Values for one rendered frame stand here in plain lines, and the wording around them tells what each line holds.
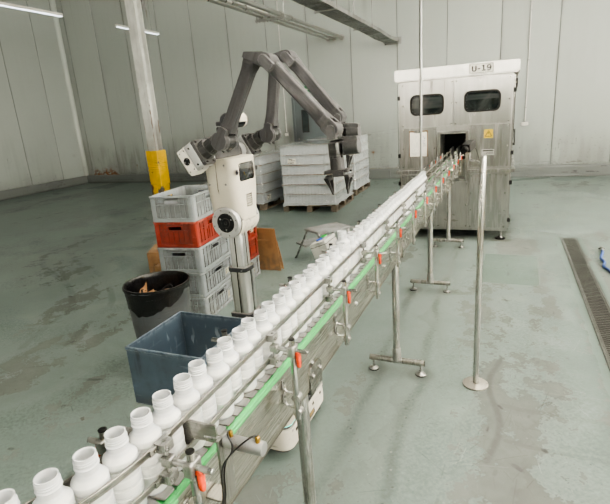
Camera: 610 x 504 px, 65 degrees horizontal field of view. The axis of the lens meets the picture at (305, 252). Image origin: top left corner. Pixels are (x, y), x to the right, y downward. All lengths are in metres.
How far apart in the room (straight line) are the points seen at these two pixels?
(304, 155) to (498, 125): 3.48
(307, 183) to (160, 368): 6.93
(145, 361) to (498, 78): 5.24
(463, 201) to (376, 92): 6.23
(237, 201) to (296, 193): 6.21
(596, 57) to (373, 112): 4.64
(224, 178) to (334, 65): 10.20
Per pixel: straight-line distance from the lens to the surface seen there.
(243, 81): 2.06
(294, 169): 8.45
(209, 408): 1.12
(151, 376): 1.75
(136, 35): 11.93
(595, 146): 11.84
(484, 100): 6.16
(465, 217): 6.33
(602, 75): 11.80
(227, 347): 1.16
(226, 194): 2.31
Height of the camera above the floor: 1.67
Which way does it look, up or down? 16 degrees down
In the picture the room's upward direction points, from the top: 4 degrees counter-clockwise
